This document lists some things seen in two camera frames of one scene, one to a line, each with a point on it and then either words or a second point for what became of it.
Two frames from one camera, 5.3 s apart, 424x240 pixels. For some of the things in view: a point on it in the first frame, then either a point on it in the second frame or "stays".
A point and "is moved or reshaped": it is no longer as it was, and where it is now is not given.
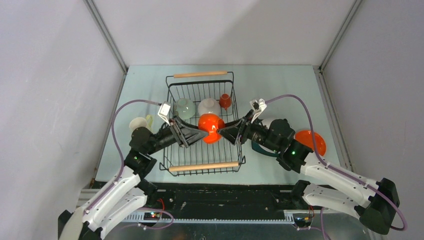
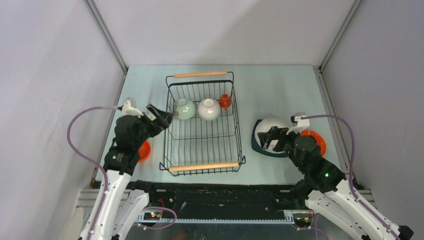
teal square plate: (263, 150) stays
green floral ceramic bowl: (185, 108) stays
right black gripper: (243, 126) → (275, 133)
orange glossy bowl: (211, 123) is moved or reshaped
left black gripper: (185, 134) → (164, 118)
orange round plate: (305, 137) stays
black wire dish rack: (206, 99) stays
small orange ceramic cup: (225, 101) stays
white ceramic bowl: (209, 106) stays
